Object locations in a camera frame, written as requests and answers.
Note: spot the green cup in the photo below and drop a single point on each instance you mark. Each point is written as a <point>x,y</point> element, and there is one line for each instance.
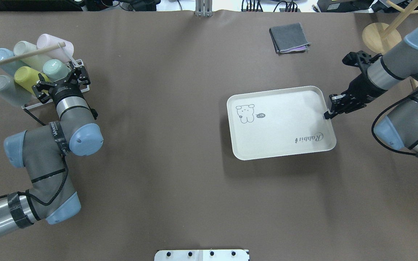
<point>55,70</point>

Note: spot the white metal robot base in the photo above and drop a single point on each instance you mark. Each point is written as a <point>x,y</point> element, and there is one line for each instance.
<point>203,255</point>

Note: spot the cream rabbit tray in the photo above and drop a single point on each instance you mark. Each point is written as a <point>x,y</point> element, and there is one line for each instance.
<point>282,122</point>

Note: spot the white wire cup rack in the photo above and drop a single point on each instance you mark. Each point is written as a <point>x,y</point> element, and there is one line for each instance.
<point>34,103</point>

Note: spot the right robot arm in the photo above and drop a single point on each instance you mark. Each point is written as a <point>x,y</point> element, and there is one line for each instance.
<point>396,127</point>

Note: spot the grey folded cloth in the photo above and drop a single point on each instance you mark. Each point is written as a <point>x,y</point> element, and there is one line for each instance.
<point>289,38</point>

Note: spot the yellow cup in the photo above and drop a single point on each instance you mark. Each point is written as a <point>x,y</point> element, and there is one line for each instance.
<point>27,77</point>

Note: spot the grey cup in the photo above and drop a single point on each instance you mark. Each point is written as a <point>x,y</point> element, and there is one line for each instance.
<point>12,92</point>

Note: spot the wooden rack handle rod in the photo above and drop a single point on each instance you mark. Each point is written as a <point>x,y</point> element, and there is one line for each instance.
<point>22,55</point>

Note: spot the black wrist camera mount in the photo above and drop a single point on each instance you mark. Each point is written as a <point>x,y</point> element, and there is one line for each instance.
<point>361,60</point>

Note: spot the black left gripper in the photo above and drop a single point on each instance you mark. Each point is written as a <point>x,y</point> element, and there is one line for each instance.
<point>61,94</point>

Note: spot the pink cup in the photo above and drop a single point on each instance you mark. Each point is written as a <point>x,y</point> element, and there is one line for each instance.
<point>46,40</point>

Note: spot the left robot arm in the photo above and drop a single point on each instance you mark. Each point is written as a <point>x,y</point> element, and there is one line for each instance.
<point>42,152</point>

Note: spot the wooden cup tree stand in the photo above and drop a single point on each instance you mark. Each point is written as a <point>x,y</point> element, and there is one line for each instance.
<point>381,37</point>

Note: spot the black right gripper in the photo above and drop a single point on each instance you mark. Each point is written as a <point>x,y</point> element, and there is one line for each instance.
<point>363,87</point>

